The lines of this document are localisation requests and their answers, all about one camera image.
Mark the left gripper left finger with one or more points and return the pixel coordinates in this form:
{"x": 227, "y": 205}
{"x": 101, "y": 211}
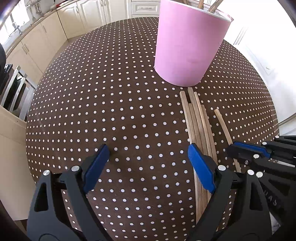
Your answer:
{"x": 60, "y": 209}

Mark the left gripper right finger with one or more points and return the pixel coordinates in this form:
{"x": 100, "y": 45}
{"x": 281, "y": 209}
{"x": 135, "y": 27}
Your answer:
{"x": 237, "y": 209}

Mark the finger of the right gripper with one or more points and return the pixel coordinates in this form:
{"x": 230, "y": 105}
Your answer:
{"x": 281, "y": 148}
{"x": 264, "y": 165}

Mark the wooden chopstick of bundle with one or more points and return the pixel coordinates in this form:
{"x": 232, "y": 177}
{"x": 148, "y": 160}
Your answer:
{"x": 195, "y": 125}
{"x": 210, "y": 146}
{"x": 192, "y": 137}
{"x": 227, "y": 136}
{"x": 198, "y": 118}

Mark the cream kitchen cabinets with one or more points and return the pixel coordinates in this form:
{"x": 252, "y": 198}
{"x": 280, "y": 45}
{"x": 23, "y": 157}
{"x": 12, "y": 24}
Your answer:
{"x": 39, "y": 43}

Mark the beige chair back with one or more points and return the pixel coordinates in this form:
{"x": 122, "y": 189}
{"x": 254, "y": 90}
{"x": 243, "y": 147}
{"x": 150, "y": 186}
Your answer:
{"x": 17, "y": 185}

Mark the grey metal rack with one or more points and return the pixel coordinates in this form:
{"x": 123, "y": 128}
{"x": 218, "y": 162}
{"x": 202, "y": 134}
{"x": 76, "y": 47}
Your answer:
{"x": 18, "y": 94}

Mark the pink paper cup holder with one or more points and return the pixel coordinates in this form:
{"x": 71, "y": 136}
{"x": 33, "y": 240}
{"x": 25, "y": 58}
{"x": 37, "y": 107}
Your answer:
{"x": 188, "y": 39}

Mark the brown polka dot tablecloth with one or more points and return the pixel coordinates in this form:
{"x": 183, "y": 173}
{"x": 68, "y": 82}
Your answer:
{"x": 103, "y": 89}

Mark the chopstick inside pink cup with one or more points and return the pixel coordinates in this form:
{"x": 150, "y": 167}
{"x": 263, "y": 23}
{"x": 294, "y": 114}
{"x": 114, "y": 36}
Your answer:
{"x": 201, "y": 4}

